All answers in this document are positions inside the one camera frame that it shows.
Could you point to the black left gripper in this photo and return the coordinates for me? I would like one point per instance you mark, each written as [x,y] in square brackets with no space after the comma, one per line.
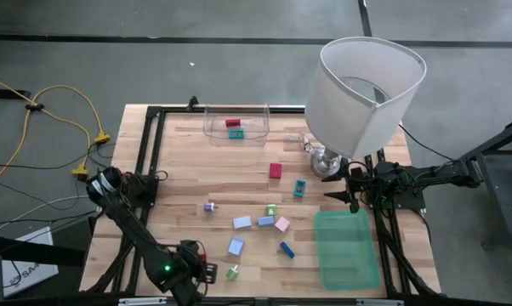
[190,263]

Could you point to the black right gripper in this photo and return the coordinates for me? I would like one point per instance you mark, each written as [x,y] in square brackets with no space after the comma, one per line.
[360,183]

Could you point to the green plug adapter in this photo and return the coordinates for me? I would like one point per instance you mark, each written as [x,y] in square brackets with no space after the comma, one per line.
[232,272]
[271,210]

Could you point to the light blue wall charger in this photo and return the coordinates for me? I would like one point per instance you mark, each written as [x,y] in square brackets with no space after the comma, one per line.
[236,246]

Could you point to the teal digital clock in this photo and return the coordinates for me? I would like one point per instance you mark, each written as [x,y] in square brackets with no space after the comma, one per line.
[299,188]
[236,134]

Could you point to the pale blue block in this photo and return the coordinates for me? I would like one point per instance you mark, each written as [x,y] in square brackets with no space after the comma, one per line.
[242,222]

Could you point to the purple white plug adapter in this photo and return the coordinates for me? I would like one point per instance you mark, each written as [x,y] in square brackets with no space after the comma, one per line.
[209,207]

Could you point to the dark blue block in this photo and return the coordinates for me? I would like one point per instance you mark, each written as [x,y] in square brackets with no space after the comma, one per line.
[287,250]

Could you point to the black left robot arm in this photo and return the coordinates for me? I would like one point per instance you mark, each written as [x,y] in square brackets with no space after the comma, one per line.
[132,229]

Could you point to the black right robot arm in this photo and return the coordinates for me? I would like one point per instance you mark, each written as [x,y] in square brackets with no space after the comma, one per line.
[443,174]

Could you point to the dark red flat block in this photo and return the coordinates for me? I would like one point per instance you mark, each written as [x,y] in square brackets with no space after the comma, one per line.
[275,171]

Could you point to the pink flat block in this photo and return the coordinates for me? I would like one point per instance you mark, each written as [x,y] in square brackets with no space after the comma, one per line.
[282,224]

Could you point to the green translucent plastic bin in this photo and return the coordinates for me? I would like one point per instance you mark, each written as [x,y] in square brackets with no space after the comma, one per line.
[345,255]

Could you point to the grey blue flat block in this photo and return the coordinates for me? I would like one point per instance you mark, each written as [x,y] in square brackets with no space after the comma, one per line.
[265,221]

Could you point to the white lamp with shade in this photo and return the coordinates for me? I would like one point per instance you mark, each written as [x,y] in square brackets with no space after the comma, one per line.
[366,106]

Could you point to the silver edge strip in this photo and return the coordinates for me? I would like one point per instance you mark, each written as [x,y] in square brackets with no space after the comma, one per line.
[288,106]

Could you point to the clear plastic bin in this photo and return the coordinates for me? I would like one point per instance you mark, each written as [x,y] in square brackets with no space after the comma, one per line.
[215,115]

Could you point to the black metal side table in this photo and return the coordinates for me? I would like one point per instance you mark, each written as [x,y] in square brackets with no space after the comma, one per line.
[498,200]

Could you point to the black clamp knob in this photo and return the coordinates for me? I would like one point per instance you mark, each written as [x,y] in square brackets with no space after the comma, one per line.
[192,103]

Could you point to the white printed box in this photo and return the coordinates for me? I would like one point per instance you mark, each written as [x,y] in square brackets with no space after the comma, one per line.
[35,272]

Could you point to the black beam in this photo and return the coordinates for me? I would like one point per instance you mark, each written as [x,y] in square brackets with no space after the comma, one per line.
[26,251]

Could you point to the black floor bar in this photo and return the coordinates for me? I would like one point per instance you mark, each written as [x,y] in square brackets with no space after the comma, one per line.
[5,93]

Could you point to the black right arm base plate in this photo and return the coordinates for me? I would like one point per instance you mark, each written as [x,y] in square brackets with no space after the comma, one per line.
[409,206]

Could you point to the long silver bracket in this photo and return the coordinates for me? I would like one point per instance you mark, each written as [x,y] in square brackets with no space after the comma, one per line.
[379,302]
[141,301]

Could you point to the black aluminium frame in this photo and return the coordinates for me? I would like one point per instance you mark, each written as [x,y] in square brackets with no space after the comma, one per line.
[288,111]

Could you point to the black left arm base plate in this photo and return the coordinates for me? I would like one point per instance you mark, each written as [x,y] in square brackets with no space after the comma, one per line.
[151,203]

